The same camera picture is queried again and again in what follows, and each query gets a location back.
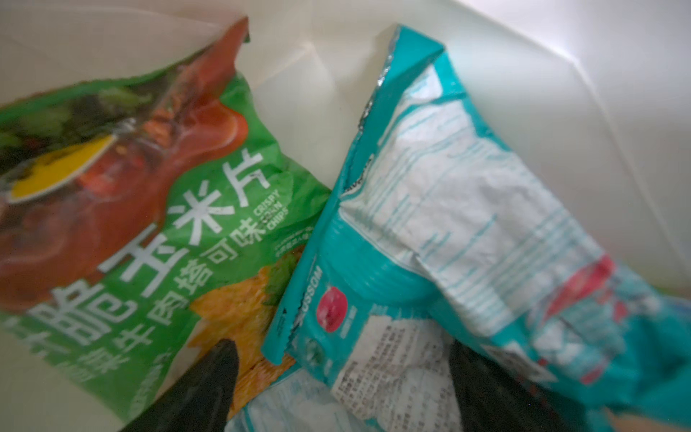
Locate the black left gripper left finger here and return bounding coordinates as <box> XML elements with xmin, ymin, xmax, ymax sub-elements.
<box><xmin>122</xmin><ymin>339</ymin><xmax>239</xmax><ymax>432</ymax></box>

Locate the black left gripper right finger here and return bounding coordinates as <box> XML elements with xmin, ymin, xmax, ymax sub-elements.
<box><xmin>449</xmin><ymin>341</ymin><xmax>571</xmax><ymax>432</ymax></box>

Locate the teal snack packet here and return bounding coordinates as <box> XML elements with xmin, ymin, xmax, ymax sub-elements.
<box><xmin>225</xmin><ymin>365</ymin><xmax>375</xmax><ymax>432</ymax></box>
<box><xmin>262</xmin><ymin>26</ymin><xmax>690</xmax><ymax>431</ymax></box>

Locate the green corn chips packet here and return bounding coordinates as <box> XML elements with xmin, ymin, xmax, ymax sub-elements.
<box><xmin>1</xmin><ymin>18</ymin><xmax>329</xmax><ymax>422</ymax></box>

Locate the blue checkered paper bag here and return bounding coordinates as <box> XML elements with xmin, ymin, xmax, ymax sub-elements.
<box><xmin>0</xmin><ymin>0</ymin><xmax>691</xmax><ymax>432</ymax></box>

